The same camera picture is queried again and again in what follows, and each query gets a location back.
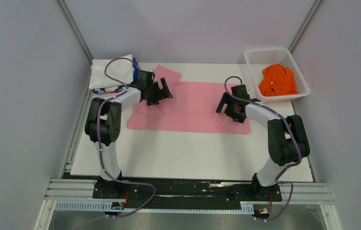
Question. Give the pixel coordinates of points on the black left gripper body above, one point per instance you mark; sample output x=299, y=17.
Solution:
x=155, y=94

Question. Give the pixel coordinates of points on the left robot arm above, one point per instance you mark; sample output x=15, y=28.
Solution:
x=103, y=124

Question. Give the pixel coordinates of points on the pink t-shirt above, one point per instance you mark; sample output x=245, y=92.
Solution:
x=191, y=109

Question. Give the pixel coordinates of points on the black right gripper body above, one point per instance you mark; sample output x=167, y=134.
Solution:
x=230, y=110

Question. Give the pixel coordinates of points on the aluminium corner post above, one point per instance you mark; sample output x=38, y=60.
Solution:
x=75, y=29
x=305, y=24

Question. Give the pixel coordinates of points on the orange t-shirt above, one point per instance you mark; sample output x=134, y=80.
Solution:
x=278, y=81

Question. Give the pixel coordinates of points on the left aluminium corner post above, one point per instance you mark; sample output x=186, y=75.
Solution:
x=75, y=29

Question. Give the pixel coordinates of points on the right aluminium corner post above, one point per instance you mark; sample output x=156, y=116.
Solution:
x=305, y=24

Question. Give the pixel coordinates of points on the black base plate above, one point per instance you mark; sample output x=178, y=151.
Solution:
x=186, y=193

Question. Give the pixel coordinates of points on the aluminium frame rail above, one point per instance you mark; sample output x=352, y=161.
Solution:
x=71, y=189

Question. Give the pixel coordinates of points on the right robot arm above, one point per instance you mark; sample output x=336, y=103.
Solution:
x=287, y=139

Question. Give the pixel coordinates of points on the white slotted cable duct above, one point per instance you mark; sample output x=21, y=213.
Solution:
x=109, y=206

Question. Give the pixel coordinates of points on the blue printed folded t-shirt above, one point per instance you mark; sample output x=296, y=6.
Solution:
x=119, y=88

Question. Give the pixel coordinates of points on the white folded t-shirt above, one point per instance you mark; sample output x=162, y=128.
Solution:
x=121, y=70

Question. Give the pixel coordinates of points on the white plastic laundry basket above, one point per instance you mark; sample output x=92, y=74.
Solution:
x=258, y=59

